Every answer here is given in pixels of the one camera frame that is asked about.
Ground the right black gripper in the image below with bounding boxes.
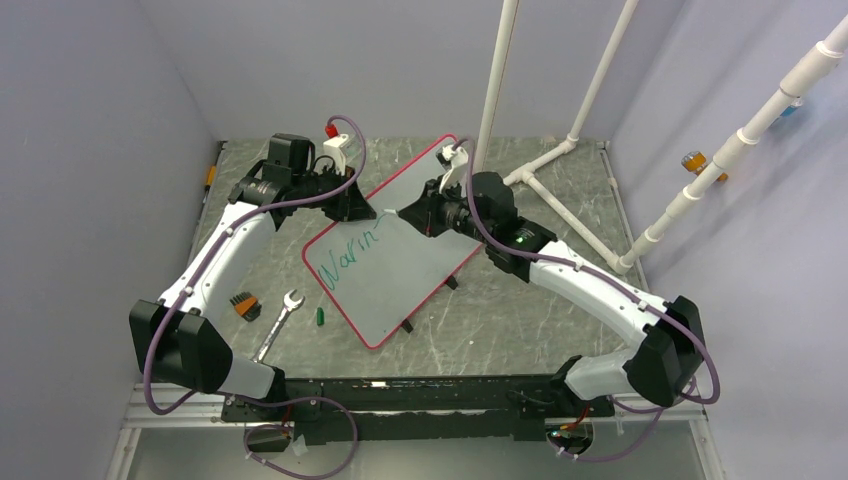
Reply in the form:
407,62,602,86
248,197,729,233
400,174,494,244

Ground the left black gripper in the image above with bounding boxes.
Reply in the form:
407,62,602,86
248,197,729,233
295,164,377,223

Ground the red framed whiteboard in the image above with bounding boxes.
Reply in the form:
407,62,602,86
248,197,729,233
301,133,480,350

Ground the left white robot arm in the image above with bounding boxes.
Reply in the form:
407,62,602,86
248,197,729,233
129,126,376,420

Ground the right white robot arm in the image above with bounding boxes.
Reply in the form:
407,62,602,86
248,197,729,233
398,172,706,415

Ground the silver combination wrench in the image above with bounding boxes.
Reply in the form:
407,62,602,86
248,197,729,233
251,289,305,363

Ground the orange black brush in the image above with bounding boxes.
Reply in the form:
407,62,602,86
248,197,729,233
230,291,262,322

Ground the white PVC diagonal pipe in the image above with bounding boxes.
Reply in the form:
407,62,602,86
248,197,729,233
612,18,847,274

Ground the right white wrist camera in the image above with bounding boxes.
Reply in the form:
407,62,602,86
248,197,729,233
437,145,469,194

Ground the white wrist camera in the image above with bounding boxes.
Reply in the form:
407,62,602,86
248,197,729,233
437,145,469,194
323,133,360,175

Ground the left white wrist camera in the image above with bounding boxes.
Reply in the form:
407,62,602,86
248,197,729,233
323,133,360,175

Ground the whiteboard wire stand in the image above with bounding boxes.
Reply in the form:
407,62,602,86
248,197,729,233
401,275,458,333

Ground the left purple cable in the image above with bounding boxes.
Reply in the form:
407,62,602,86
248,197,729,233
142,115,368,417

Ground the purple cable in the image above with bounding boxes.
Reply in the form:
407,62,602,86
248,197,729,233
450,137,721,407
142,115,368,417

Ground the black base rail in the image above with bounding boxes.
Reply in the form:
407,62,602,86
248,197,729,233
221,374,615,445

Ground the white PVC pipe frame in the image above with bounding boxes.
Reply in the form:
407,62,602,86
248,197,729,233
474,0,641,276

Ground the orange yellow wall fitting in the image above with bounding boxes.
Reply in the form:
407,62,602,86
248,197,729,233
681,151,709,176

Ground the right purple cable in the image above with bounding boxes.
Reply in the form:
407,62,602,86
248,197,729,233
450,137,721,407

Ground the blue wall fitting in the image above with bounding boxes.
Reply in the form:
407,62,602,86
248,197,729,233
780,97,804,118

